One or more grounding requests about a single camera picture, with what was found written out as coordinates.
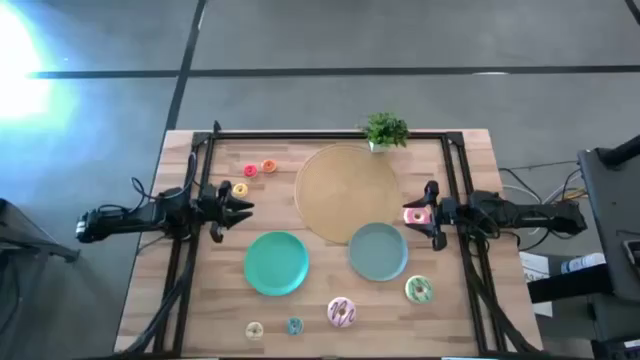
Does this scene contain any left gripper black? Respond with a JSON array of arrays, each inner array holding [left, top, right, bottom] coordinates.
[[199, 180, 256, 245]]

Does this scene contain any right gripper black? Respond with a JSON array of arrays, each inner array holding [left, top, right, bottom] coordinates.
[[403, 180, 459, 252]]

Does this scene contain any large pink frosted donut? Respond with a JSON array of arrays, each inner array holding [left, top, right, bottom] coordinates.
[[403, 206, 432, 226]]

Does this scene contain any large green frosted donut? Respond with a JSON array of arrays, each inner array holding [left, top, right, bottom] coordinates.
[[404, 274, 435, 305]]

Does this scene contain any large purple drizzled donut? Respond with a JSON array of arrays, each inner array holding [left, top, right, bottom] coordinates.
[[326, 296, 358, 329]]

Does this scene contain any grey-green round plate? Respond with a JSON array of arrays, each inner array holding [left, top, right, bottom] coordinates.
[[347, 221, 410, 283]]

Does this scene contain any bright green round plate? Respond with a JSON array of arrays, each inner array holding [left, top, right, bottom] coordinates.
[[243, 230, 311, 297]]

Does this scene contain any round woven tan placemat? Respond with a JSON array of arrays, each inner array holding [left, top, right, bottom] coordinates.
[[293, 143, 404, 245]]

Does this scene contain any small potted green plant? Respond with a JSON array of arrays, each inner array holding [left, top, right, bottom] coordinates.
[[358, 111, 411, 154]]

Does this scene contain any white printed paper sheet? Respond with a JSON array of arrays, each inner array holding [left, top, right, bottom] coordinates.
[[518, 251, 554, 319]]

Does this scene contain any black horizontal bar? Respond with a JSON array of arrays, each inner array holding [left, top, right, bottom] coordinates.
[[527, 264, 616, 305]]

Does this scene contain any white plastic bottle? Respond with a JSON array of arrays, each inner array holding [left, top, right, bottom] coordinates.
[[559, 252, 607, 275]]

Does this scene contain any large grey case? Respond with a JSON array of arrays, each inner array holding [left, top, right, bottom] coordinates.
[[577, 144, 640, 304]]

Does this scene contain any black pole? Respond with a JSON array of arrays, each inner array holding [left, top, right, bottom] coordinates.
[[597, 133, 640, 169]]

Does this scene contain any black stand leg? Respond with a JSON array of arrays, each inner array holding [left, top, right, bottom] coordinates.
[[0, 197, 81, 264]]

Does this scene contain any dark flat device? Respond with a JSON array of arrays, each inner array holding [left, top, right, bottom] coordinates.
[[622, 238, 640, 281]]

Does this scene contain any white floor cable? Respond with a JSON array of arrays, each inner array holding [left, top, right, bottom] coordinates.
[[502, 169, 586, 236]]

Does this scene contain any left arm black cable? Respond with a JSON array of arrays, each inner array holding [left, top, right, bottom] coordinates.
[[130, 152, 199, 201]]

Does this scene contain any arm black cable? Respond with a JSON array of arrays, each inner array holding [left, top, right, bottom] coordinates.
[[130, 152, 199, 201], [462, 219, 554, 254]]

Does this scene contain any black cable bundle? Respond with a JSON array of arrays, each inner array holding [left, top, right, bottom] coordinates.
[[462, 234, 541, 356], [124, 234, 199, 356]]

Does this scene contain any black aluminium table frame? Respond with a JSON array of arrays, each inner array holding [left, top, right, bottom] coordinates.
[[152, 119, 544, 357]]

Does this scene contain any thin black floor cable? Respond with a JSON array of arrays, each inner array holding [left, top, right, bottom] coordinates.
[[497, 159, 581, 174]]

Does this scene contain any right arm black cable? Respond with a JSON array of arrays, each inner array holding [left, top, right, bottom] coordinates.
[[462, 219, 554, 254]]

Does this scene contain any yellow floor cable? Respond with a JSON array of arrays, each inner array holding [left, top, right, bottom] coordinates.
[[547, 185, 589, 201]]

